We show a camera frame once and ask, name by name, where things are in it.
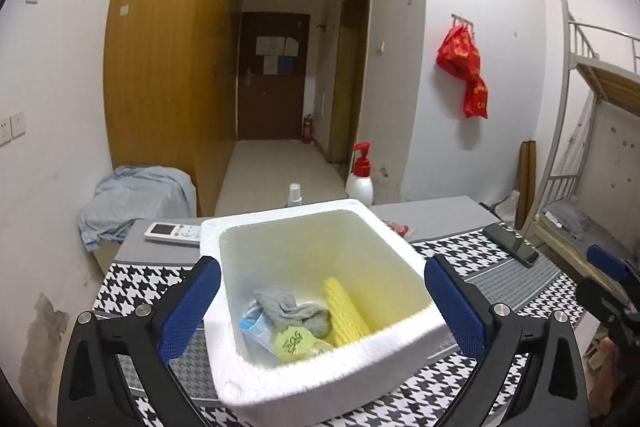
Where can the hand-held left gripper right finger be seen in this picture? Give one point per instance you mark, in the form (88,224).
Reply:
(457,307)

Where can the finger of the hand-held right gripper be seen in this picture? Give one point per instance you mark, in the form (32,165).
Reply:
(607,257)
(597,297)

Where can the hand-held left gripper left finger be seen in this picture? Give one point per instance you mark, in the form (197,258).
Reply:
(187,302)

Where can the blue white plastic packet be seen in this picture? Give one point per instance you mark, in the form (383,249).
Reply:
(255,324)

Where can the grey sock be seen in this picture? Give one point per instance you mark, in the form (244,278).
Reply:
(290,307)

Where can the green yellow packet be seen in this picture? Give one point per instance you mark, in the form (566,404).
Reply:
(295,343)

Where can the white foam box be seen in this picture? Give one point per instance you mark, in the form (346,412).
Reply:
(350,372)

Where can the person's right hand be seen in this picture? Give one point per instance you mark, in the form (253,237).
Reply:
(606,357)

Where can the grey houndstooth table cloth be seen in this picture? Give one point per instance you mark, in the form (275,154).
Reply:
(150,277)

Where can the grey folded clothes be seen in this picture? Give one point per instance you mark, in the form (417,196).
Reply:
(567,214)

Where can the white remote control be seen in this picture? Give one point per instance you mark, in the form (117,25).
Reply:
(172,233)

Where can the black smartphone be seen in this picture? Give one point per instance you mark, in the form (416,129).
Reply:
(510,243)

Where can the red snack packet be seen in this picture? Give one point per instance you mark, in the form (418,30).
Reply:
(400,228)

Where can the grey cloth bundle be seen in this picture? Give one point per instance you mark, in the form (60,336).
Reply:
(135,202)

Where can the wooden board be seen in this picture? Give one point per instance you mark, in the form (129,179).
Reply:
(526,177)

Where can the small clear spray bottle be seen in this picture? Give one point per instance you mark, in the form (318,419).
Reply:
(295,197)

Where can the white pump bottle red top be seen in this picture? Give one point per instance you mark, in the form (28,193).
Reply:
(360,187)

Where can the metal bunk bed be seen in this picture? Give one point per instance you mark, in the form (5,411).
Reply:
(610,82)

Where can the red fire extinguisher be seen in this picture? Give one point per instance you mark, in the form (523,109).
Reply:
(307,132)

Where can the dark brown door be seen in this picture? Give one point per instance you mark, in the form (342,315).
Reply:
(270,107)

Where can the wooden wardrobe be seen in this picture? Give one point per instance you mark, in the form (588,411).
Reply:
(165,82)

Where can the red bag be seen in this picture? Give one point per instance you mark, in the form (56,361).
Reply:
(462,57)

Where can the light wooden side door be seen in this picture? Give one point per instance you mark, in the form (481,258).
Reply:
(350,82)

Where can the small white paper notice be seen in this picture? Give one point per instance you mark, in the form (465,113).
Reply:
(270,65)

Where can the blue paper notice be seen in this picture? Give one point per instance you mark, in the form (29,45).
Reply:
(286,65)

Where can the large white paper notice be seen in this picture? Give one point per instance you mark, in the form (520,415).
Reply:
(270,46)

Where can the narrow white paper notice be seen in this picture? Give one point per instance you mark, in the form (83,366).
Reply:
(291,45)

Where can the white wall socket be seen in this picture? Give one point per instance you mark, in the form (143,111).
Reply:
(4,127)

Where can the metal wall hook rack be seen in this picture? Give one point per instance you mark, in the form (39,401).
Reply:
(461,18)

